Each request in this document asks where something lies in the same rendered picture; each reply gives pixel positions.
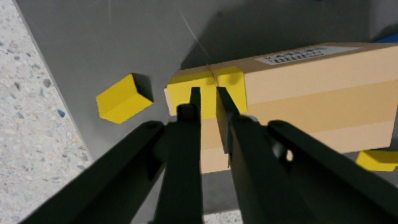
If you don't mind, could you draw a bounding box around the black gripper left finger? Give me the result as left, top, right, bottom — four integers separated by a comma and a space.
17, 87, 205, 224

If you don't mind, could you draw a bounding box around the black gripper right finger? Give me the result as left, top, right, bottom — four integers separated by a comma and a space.
215, 87, 398, 224

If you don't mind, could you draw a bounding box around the brown cardboard box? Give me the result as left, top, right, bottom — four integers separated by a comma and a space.
201, 42, 398, 174

